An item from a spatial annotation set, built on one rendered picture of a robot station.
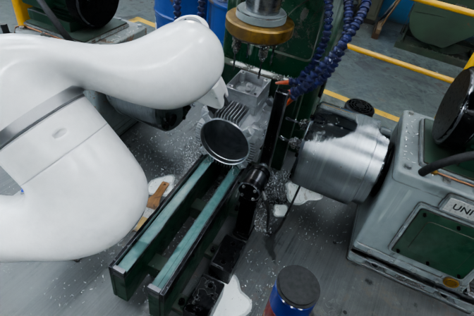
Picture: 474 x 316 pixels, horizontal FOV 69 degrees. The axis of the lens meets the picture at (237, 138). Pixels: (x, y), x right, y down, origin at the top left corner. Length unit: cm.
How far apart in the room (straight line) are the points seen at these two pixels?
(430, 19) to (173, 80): 462
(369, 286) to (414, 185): 34
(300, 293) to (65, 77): 38
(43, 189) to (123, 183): 7
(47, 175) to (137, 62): 13
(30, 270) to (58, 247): 67
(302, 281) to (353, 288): 55
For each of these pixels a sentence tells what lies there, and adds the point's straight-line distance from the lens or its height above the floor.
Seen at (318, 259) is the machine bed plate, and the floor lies 80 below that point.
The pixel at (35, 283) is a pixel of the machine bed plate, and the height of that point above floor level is 80.
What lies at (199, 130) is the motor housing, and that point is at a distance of 100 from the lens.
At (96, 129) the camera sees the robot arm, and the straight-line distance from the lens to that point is 36.
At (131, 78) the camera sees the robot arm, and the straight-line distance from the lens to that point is 34.
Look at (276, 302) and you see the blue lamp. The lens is 52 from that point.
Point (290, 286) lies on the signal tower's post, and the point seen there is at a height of 122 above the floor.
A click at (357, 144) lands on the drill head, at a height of 114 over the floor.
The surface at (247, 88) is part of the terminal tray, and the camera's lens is 101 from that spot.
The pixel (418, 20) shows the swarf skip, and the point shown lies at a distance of 489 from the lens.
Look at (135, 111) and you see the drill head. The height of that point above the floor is 102.
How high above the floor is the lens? 165
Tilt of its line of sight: 39 degrees down
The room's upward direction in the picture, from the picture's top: 9 degrees clockwise
